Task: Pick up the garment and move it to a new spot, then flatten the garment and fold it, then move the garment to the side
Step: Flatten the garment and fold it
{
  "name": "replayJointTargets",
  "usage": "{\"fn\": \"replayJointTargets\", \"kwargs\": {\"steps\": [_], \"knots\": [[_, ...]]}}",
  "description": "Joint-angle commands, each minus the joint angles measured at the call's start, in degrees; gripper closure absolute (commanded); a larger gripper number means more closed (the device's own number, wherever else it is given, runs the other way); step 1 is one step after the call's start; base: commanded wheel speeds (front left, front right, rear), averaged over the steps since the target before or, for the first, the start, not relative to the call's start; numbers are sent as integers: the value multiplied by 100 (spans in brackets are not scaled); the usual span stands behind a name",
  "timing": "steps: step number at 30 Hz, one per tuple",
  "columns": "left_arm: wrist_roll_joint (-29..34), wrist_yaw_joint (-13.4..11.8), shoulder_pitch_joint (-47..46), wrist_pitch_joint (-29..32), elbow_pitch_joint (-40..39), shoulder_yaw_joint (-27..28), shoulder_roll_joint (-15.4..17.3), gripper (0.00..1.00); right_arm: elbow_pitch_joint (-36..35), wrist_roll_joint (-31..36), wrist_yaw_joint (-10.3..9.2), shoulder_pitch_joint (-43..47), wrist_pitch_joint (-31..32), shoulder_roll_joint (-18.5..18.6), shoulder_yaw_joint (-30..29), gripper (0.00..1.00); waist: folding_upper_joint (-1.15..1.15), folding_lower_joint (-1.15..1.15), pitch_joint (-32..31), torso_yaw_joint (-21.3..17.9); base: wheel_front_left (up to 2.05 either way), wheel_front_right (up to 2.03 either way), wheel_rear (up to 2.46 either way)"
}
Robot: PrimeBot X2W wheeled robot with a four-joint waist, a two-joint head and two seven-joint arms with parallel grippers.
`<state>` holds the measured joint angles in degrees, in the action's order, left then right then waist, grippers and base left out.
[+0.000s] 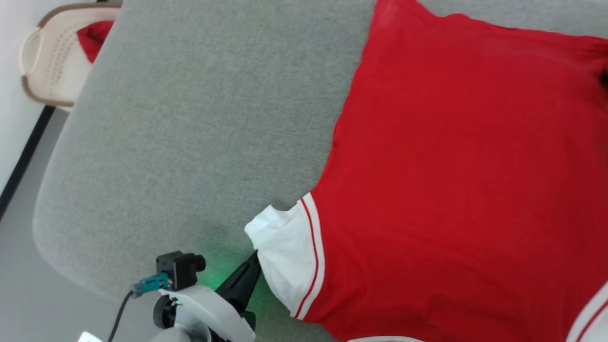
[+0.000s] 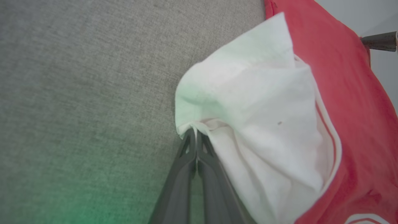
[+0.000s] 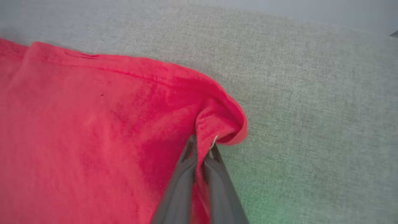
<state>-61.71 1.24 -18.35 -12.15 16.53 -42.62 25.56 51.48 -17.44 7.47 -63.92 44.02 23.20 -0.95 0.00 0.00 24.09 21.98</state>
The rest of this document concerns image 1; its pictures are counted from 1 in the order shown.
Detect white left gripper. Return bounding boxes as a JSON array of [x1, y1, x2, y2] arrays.
[[159, 252, 262, 342]]

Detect red garment with white sleeves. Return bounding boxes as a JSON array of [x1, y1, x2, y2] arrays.
[[245, 0, 608, 342]]

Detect black skirting strip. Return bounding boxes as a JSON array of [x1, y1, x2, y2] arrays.
[[0, 105, 55, 219]]

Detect red cloth in basket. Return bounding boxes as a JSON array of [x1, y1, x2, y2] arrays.
[[77, 20, 114, 63]]

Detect cream plastic laundry basket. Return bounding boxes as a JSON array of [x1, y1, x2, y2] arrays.
[[19, 2, 122, 111]]

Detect black cable with teal plug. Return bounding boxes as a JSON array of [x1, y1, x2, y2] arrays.
[[107, 272, 171, 342]]

